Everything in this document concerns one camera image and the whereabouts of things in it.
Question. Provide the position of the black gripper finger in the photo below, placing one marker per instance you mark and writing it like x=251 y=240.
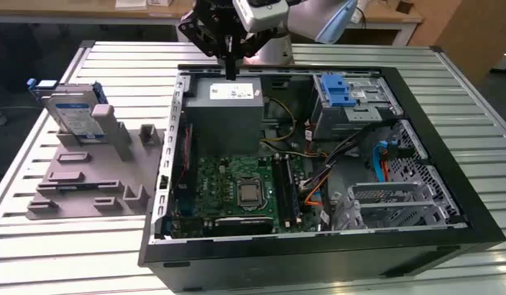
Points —
x=256 y=43
x=199 y=33

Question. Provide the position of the hard disk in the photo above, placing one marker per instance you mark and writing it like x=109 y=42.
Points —
x=76 y=120

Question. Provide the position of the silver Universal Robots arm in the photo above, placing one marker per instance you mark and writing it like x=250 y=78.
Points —
x=302 y=18

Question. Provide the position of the metal disk bay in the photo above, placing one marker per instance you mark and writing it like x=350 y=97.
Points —
x=391 y=205

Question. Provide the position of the small white box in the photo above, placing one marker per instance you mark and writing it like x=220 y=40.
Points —
x=160 y=2

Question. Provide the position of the white PSU label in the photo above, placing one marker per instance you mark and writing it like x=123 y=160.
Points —
x=232 y=90

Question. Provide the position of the blue drive latch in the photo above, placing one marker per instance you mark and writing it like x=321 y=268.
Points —
x=337 y=92

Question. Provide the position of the grey power supply unit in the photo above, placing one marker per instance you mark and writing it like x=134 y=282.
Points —
x=223 y=129

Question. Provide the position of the metal optical drive cage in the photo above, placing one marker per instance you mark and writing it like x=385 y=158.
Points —
x=330 y=123

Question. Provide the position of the wooden desk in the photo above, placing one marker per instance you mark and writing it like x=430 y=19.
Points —
x=72 y=13

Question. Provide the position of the green motherboard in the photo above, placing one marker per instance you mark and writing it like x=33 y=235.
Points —
x=219 y=172

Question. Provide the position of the CPU socket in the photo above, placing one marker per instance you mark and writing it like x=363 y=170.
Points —
x=248 y=179

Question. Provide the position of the black RAM slot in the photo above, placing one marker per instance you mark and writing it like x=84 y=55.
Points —
x=295 y=190
x=290 y=190
x=279 y=190
x=284 y=190

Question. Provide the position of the silver CPU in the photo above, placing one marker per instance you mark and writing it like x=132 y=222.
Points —
x=250 y=193

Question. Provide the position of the grey parts rack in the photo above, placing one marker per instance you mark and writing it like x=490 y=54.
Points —
x=92 y=172

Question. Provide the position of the black graphics card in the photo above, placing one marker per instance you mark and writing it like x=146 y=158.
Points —
x=244 y=225

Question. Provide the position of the black PC case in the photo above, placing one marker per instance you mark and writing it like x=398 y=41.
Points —
x=276 y=261

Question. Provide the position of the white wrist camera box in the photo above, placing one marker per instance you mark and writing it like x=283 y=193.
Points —
x=260 y=18

